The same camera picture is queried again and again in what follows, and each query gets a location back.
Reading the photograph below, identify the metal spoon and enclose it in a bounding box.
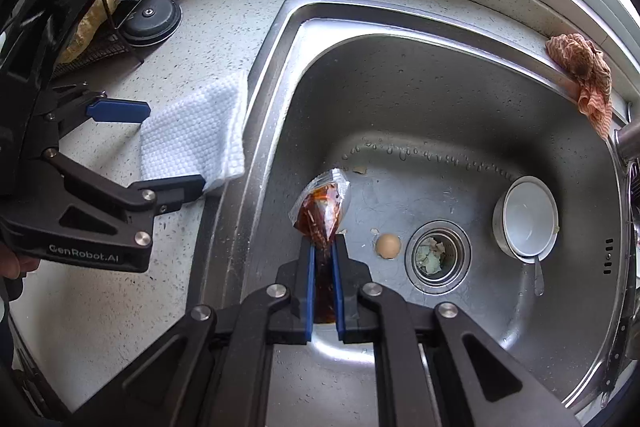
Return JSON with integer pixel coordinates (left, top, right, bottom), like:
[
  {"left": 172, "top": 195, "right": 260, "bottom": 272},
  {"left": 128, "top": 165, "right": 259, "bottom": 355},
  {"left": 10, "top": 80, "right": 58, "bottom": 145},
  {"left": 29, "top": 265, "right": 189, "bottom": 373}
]
[{"left": 520, "top": 254, "right": 546, "bottom": 298}]

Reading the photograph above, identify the white bowl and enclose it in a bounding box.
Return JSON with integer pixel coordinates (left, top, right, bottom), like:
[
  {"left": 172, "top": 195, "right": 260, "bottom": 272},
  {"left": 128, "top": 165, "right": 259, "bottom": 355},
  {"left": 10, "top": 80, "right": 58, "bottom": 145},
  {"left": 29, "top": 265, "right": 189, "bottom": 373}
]
[{"left": 492, "top": 176, "right": 560, "bottom": 259}]

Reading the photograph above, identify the stainless steel sink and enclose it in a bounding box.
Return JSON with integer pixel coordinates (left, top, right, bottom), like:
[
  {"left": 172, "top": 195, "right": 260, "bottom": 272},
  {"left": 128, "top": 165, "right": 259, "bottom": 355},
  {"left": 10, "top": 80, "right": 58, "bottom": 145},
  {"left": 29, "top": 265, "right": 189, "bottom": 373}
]
[{"left": 197, "top": 0, "right": 632, "bottom": 427}]

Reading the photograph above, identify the black round lid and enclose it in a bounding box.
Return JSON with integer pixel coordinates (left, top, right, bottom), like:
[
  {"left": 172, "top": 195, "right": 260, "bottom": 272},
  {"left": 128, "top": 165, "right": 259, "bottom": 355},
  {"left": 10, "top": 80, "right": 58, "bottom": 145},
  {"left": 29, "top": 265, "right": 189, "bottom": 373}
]
[{"left": 120, "top": 0, "right": 184, "bottom": 49}]

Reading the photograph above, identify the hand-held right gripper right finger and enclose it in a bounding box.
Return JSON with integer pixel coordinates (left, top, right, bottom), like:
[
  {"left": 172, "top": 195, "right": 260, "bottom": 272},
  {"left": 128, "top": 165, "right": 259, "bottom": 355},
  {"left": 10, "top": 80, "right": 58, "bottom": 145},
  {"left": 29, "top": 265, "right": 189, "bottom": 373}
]
[{"left": 331, "top": 234, "right": 583, "bottom": 427}]

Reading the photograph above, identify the tan root vegetable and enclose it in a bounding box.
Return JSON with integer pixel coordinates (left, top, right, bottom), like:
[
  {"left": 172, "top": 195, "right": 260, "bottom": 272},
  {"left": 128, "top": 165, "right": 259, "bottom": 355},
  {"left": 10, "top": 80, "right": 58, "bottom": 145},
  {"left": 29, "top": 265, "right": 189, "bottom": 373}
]
[{"left": 57, "top": 0, "right": 109, "bottom": 64}]

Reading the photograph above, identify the brown eggshell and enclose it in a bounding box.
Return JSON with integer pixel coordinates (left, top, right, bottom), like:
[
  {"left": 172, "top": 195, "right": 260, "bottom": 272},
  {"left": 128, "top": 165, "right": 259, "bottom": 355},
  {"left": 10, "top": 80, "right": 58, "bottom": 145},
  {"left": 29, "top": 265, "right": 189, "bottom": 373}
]
[{"left": 375, "top": 233, "right": 403, "bottom": 260}]

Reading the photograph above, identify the brown sauce packet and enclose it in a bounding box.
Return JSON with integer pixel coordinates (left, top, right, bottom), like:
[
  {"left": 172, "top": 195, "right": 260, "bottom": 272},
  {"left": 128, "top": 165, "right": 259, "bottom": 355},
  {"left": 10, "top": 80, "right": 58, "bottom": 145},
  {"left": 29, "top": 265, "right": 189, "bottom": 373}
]
[{"left": 290, "top": 168, "right": 353, "bottom": 326}]

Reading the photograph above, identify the red checked rag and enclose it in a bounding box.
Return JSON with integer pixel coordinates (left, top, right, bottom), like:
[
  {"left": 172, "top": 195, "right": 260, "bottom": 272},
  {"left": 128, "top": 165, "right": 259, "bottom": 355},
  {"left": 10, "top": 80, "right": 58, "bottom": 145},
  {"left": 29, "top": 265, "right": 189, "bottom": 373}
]
[{"left": 545, "top": 33, "right": 614, "bottom": 139}]

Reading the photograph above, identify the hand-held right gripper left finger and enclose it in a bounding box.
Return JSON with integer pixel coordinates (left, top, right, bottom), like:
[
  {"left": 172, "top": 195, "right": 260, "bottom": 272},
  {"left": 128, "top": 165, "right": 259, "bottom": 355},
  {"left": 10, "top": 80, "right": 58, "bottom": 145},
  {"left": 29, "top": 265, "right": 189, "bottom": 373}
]
[{"left": 65, "top": 237, "right": 317, "bottom": 427}]

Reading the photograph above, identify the white textured cloth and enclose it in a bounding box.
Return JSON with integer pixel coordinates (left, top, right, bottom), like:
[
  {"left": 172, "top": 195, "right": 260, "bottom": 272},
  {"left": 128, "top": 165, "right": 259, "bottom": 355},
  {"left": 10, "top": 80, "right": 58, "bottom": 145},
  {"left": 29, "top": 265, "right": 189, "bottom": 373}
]
[{"left": 140, "top": 69, "right": 249, "bottom": 194}]

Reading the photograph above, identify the person's left hand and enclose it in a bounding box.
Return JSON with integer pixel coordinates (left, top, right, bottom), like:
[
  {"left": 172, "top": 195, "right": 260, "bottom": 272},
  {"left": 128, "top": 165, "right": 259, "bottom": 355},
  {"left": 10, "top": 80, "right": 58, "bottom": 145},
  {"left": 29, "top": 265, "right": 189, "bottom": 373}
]
[{"left": 0, "top": 250, "right": 41, "bottom": 281}]

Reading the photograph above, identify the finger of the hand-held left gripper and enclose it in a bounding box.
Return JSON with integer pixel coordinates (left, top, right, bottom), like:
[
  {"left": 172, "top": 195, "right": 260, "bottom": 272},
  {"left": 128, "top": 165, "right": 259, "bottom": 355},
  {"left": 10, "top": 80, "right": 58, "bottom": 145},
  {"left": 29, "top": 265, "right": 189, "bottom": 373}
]
[
  {"left": 42, "top": 147, "right": 207, "bottom": 215},
  {"left": 27, "top": 82, "right": 152, "bottom": 146}
]

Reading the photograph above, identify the steel gas stove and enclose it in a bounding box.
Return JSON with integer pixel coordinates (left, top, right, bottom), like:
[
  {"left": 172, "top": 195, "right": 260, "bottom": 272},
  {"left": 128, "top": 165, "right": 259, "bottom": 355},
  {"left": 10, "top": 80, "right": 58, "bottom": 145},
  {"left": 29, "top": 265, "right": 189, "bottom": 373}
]
[{"left": 597, "top": 157, "right": 640, "bottom": 414}]

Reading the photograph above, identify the steel sink drain strainer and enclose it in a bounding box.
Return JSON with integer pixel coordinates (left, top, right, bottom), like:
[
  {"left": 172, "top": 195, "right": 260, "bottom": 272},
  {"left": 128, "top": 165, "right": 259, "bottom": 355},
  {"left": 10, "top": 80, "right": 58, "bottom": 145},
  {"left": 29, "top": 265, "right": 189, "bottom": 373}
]
[{"left": 405, "top": 221, "right": 472, "bottom": 291}]

